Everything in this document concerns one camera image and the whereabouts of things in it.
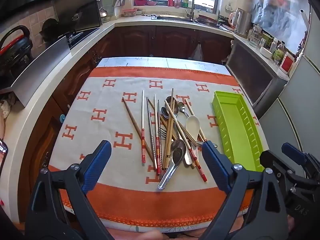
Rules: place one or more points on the stainless steel soup spoon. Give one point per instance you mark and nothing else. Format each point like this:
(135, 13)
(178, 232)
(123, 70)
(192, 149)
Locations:
(178, 151)

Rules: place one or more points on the white bowl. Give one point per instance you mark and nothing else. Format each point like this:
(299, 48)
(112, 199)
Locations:
(266, 52)

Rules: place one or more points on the white plastic bag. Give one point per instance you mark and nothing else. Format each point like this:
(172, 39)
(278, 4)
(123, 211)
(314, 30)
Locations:
(197, 53)

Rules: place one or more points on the glass jar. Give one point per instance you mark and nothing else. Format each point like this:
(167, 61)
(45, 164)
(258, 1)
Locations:
(254, 36)

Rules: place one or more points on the pink basin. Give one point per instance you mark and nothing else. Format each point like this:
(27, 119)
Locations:
(140, 0)

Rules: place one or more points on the black wok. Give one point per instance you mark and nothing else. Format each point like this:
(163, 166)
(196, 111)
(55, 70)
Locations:
(48, 30)

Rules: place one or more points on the crumpled beige cloth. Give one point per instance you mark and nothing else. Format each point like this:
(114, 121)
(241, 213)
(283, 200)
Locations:
(6, 103)

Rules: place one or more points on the light bamboo chopstick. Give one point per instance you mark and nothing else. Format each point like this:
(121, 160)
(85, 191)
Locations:
(172, 130)
(170, 120)

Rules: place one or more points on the black range hood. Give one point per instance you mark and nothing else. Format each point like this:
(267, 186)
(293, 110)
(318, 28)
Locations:
(80, 10)

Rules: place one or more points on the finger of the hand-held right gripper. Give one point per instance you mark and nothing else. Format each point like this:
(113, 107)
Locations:
(271, 161)
(293, 153)

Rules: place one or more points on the red pan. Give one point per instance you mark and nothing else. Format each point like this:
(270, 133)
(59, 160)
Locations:
(207, 18)

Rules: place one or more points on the black pressure cooker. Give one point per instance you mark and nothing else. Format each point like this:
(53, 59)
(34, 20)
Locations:
(15, 55)

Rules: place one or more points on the plastic sheet wall cover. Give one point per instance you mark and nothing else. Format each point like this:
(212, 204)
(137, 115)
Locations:
(280, 12)

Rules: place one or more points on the blue round knob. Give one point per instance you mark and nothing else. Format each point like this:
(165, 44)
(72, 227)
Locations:
(61, 117)

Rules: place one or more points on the dark brown wooden chopstick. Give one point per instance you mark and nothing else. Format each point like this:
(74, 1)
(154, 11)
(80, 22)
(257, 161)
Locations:
(133, 120)

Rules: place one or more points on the steel faucet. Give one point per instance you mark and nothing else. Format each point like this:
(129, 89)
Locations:
(192, 7)

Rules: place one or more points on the steel stovetop kettle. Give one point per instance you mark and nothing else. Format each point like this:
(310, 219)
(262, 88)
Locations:
(103, 13)

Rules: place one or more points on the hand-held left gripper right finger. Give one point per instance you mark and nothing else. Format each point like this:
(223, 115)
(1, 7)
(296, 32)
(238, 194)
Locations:
(215, 165)

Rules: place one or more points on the large metal spoon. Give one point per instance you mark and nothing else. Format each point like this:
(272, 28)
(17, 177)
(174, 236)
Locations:
(175, 108)

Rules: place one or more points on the small metal spoon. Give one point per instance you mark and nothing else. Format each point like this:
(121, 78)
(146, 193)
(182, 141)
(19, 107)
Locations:
(181, 106)

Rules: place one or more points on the white wall socket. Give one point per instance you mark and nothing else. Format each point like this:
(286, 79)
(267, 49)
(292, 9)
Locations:
(229, 6)

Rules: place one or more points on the white ceramic spoon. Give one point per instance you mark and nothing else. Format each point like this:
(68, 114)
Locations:
(192, 127)

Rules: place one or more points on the steel sink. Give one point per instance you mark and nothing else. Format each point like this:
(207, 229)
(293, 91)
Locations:
(172, 18)

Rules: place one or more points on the clear bottle green label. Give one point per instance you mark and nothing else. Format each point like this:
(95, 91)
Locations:
(278, 53)

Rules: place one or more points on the red label container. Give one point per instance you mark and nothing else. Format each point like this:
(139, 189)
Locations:
(287, 62)

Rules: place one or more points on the brown wooden cabinets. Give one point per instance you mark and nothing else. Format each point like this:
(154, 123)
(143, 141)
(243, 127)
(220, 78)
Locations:
(150, 40)

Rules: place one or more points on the grey refrigerator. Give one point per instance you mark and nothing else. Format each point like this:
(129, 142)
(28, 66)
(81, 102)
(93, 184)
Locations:
(300, 100)

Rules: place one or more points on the pink white kettle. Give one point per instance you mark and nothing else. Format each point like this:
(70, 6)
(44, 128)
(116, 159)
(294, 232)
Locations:
(232, 20)

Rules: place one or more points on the white kitchen countertop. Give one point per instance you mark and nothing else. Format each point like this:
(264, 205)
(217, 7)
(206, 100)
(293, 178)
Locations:
(107, 27)

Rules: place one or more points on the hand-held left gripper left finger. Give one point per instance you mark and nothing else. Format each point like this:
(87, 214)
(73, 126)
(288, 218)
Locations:
(100, 160)

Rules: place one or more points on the orange white printed blanket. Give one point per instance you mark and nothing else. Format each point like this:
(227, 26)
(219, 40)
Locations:
(100, 97)

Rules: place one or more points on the green dish soap bottle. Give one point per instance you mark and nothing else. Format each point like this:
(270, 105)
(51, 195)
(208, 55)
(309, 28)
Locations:
(185, 3)

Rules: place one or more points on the white pipe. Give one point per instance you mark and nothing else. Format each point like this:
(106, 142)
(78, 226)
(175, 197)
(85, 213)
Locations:
(304, 22)

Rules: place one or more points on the metal fork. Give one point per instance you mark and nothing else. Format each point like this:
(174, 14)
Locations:
(162, 133)

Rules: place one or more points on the black cooktop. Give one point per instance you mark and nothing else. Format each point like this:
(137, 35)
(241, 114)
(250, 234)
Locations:
(82, 36)

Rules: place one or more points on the steel electric kettle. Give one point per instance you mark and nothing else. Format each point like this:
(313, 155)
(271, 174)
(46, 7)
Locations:
(242, 22)

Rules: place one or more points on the black smartphone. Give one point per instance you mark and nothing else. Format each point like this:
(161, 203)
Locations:
(3, 152)

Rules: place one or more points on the black oven appliance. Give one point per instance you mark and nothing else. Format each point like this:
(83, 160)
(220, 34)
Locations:
(250, 72)

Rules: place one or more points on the small red bowl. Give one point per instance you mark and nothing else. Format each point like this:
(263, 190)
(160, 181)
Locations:
(151, 3)

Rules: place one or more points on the steel splash guard panel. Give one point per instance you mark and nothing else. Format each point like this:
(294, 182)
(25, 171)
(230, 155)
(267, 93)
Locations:
(42, 72)

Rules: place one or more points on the green plastic utensil tray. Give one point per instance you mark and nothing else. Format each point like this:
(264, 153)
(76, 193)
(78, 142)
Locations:
(235, 125)

